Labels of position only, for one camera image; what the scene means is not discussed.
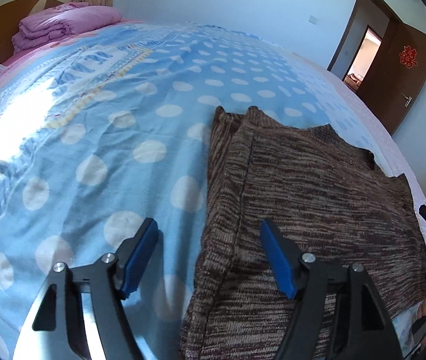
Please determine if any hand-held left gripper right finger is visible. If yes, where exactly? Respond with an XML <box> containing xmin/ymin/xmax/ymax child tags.
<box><xmin>260</xmin><ymin>218</ymin><xmax>403</xmax><ymax>360</ymax></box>

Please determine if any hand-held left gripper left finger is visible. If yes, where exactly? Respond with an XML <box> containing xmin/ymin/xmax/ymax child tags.
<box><xmin>14</xmin><ymin>217</ymin><xmax>159</xmax><ymax>360</ymax></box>

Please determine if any brown knit sweater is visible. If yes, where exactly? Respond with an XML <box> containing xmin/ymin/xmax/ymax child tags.
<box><xmin>178</xmin><ymin>105</ymin><xmax>426</xmax><ymax>360</ymax></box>

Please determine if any brown wooden door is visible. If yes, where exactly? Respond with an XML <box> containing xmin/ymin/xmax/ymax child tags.
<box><xmin>356</xmin><ymin>20</ymin><xmax>426</xmax><ymax>136</ymax></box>

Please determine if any polka-dot bed sheet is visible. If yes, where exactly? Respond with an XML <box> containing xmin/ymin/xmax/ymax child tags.
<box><xmin>0</xmin><ymin>20</ymin><xmax>426</xmax><ymax>360</ymax></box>

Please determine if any red paper door decoration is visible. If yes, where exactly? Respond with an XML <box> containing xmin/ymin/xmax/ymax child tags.
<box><xmin>399</xmin><ymin>46</ymin><xmax>417</xmax><ymax>69</ymax></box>

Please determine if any folded pink quilt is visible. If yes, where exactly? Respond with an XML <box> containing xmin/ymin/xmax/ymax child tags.
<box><xmin>12</xmin><ymin>2</ymin><xmax>123</xmax><ymax>53</ymax></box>

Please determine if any cream wooden headboard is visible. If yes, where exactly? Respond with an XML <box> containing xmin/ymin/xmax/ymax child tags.
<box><xmin>0</xmin><ymin>0</ymin><xmax>76</xmax><ymax>64</ymax></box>

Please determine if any brown door frame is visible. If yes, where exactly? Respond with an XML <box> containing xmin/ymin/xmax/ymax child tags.
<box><xmin>327</xmin><ymin>0</ymin><xmax>399</xmax><ymax>83</ymax></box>

